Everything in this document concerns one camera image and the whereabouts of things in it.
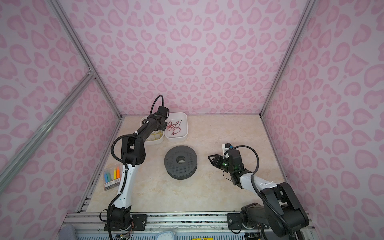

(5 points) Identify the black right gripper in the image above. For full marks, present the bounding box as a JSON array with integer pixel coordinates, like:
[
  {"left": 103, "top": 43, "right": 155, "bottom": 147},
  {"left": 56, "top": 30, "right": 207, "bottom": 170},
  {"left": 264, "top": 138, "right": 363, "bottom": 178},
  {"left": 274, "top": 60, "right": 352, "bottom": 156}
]
[{"left": 207, "top": 154, "right": 235, "bottom": 174}]

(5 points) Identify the dark grey cable spool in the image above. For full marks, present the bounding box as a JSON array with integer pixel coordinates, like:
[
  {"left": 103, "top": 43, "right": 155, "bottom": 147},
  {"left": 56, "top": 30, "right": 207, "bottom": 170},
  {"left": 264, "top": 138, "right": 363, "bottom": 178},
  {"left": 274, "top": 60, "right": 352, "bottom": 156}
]
[{"left": 164, "top": 146, "right": 198, "bottom": 180}]

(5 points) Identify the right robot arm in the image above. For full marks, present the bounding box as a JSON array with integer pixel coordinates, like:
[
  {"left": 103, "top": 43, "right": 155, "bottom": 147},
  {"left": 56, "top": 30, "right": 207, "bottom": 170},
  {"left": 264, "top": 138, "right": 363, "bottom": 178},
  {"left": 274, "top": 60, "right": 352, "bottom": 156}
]
[{"left": 208, "top": 144, "right": 310, "bottom": 240}]

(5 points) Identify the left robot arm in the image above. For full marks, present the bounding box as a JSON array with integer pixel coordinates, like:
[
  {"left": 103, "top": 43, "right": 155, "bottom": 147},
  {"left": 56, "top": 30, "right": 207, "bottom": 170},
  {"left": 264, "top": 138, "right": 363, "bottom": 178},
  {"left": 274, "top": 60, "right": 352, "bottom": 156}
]
[{"left": 106, "top": 95, "right": 170, "bottom": 235}]

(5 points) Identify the white plastic tray left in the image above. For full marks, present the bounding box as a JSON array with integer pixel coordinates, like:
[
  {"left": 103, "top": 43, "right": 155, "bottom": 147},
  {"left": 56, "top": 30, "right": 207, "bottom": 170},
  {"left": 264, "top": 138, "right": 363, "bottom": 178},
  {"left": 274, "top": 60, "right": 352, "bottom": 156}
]
[{"left": 138, "top": 117, "right": 164, "bottom": 147}]

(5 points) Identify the white plastic tray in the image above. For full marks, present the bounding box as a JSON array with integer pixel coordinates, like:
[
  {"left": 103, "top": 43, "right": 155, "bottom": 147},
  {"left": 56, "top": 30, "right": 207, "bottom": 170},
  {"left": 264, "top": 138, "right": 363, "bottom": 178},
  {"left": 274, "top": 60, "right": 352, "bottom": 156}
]
[
  {"left": 165, "top": 112, "right": 189, "bottom": 142},
  {"left": 138, "top": 117, "right": 164, "bottom": 147}
]

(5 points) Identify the white plastic tray right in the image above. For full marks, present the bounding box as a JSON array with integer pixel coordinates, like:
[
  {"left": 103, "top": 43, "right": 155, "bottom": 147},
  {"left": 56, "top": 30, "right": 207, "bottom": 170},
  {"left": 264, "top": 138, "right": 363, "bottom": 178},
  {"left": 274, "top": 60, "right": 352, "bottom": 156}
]
[{"left": 165, "top": 112, "right": 189, "bottom": 142}]

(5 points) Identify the pack of coloured markers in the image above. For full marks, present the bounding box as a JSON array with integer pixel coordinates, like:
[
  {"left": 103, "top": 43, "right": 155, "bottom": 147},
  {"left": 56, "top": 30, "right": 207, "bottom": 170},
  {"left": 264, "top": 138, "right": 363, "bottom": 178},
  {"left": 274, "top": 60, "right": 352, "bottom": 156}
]
[{"left": 104, "top": 166, "right": 121, "bottom": 191}]

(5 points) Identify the red cable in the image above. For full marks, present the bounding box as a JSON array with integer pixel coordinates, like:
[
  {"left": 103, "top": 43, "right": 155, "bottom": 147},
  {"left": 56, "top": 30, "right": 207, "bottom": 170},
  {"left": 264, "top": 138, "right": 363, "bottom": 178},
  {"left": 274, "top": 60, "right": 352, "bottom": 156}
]
[{"left": 166, "top": 119, "right": 184, "bottom": 134}]

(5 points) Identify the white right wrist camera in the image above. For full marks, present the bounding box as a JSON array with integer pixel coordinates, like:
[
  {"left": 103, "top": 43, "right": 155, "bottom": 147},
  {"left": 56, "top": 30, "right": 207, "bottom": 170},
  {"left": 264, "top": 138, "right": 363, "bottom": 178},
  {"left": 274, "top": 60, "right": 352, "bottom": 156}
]
[{"left": 222, "top": 143, "right": 234, "bottom": 154}]

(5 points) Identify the aluminium frame diagonal bar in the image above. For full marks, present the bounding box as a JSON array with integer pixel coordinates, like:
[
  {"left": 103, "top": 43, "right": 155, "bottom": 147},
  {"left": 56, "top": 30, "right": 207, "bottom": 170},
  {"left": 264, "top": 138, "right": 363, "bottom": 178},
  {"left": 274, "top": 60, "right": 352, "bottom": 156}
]
[{"left": 1, "top": 71, "right": 95, "bottom": 193}]

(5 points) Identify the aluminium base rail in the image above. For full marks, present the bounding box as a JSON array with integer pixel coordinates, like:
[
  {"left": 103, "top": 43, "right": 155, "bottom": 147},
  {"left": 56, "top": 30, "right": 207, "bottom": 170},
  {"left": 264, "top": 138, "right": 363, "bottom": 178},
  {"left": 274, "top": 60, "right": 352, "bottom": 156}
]
[{"left": 56, "top": 210, "right": 319, "bottom": 240}]

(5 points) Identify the aluminium frame left post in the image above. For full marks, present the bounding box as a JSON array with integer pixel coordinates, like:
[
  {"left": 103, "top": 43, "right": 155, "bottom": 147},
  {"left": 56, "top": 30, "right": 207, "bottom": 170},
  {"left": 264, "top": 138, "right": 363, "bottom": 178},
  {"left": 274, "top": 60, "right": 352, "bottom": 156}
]
[{"left": 46, "top": 0, "right": 123, "bottom": 120}]

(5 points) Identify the aluminium frame post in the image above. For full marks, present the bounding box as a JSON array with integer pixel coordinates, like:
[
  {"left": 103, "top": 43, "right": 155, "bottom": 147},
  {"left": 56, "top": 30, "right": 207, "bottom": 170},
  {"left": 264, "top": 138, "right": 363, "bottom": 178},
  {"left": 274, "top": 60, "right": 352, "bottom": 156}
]
[
  {"left": 46, "top": 0, "right": 123, "bottom": 120},
  {"left": 260, "top": 0, "right": 319, "bottom": 119}
]

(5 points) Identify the aluminium frame right post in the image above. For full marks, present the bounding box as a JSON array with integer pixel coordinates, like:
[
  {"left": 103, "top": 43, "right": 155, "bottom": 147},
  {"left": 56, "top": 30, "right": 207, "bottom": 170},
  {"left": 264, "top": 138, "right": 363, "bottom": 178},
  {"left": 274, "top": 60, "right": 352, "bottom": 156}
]
[{"left": 260, "top": 0, "right": 319, "bottom": 119}]

